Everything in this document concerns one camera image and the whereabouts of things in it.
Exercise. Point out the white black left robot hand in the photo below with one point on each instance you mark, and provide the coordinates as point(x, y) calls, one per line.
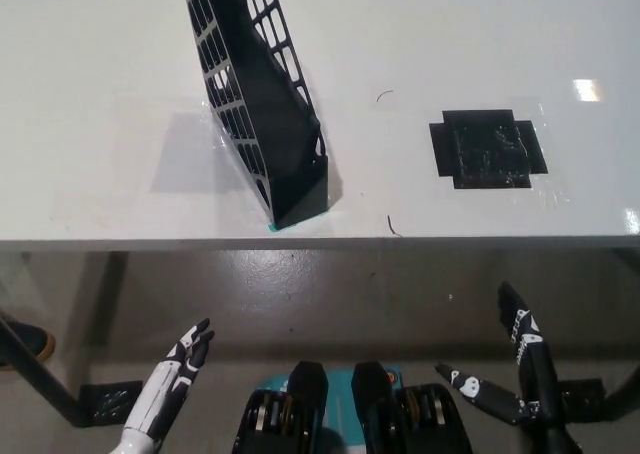
point(172, 374)

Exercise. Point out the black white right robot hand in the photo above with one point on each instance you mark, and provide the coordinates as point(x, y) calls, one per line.
point(535, 374)

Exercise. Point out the robot left black leg block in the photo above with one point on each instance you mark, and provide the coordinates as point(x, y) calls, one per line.
point(307, 389)

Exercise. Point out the robot black leg block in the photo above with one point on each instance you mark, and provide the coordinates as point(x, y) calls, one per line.
point(372, 389)
point(307, 389)

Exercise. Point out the robot right black leg block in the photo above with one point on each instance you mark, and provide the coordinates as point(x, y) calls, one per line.
point(372, 389)

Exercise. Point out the black mesh file shelf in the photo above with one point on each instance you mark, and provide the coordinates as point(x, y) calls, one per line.
point(300, 194)

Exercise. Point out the black perforated foot plate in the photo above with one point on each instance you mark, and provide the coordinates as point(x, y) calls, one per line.
point(585, 396)
point(112, 399)

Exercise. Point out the black shoe tan sole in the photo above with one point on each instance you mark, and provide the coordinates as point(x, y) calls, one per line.
point(25, 341)

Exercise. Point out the teal tape piece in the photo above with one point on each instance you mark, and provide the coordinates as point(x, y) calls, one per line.
point(274, 228)

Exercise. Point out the clear tape film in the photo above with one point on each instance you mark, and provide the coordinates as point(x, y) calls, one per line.
point(552, 194)

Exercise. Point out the black tape patch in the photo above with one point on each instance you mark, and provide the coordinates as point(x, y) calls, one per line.
point(480, 154)

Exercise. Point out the curved black thread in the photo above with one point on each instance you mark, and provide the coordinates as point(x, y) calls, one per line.
point(385, 92)

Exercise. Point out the black metal frame leg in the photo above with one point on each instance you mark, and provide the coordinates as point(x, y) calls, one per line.
point(45, 374)
point(625, 399)

